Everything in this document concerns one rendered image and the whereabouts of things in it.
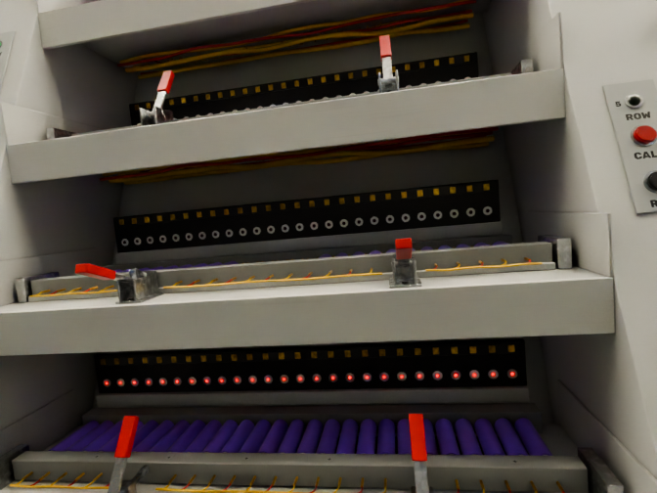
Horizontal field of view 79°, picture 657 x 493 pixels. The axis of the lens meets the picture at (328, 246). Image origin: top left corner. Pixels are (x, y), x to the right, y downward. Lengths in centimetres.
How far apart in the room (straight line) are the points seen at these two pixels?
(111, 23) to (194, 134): 23
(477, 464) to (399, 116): 33
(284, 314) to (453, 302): 15
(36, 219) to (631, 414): 65
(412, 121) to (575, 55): 16
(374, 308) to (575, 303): 16
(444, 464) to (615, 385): 15
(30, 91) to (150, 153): 21
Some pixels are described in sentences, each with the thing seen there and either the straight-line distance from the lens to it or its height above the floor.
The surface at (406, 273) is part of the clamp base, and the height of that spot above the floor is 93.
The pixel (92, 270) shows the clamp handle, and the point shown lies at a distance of 39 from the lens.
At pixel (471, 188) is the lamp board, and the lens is 54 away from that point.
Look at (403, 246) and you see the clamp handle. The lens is 29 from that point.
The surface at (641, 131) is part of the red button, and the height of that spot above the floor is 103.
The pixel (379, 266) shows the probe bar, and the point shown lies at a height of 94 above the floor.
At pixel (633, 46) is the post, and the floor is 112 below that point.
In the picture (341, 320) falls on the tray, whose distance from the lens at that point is 35.
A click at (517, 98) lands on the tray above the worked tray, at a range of 44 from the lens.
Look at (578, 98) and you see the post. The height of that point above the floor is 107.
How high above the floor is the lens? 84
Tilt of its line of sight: 17 degrees up
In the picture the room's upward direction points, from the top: 2 degrees counter-clockwise
